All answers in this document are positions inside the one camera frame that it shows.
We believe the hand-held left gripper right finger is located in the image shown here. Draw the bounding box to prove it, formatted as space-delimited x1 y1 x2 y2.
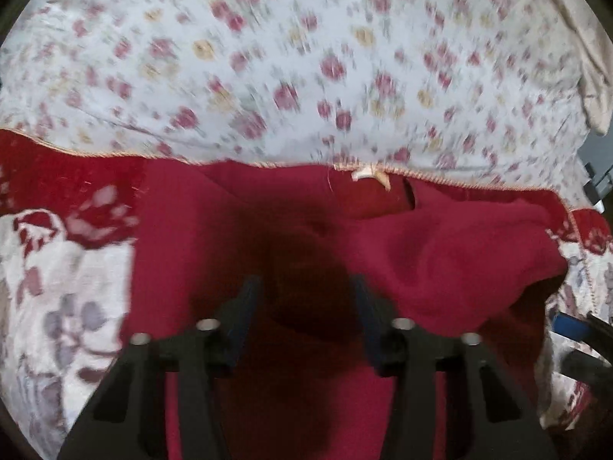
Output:
353 275 559 460

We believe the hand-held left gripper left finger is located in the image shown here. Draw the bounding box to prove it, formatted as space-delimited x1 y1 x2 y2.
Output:
57 275 263 460

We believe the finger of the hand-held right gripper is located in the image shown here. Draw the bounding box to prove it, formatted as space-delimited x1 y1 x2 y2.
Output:
551 310 613 394

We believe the red garment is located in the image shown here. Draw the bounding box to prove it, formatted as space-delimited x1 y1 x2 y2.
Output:
120 160 570 460

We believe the red and white floral blanket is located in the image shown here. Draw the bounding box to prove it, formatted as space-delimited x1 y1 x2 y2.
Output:
0 129 613 460

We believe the white floral bedsheet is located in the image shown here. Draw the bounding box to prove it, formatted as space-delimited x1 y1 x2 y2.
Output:
0 0 597 212

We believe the beige cloth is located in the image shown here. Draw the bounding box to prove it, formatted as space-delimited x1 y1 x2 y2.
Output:
522 0 613 137

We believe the grey metal frame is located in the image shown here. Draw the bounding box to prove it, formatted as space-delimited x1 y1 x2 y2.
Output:
577 134 613 212

